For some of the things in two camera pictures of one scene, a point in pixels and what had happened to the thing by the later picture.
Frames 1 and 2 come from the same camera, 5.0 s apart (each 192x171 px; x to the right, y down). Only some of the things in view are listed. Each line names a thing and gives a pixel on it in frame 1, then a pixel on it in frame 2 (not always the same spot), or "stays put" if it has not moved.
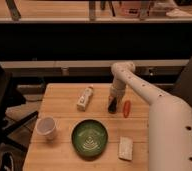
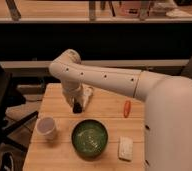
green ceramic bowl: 89,137 stays put
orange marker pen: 126,109 stays put
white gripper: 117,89 -> 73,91
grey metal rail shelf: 164,68 stays put
